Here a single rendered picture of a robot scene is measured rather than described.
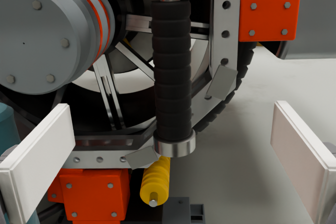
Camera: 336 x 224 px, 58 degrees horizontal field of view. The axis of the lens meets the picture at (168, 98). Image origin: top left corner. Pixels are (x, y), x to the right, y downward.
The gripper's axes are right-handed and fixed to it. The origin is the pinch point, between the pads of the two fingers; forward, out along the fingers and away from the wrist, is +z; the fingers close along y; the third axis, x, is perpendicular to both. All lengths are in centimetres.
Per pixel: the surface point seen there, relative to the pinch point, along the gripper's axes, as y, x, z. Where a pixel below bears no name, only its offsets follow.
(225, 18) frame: 7.7, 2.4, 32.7
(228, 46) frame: 8.2, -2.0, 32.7
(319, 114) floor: 96, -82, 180
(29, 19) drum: -16.0, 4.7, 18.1
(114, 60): -16, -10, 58
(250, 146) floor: 40, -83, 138
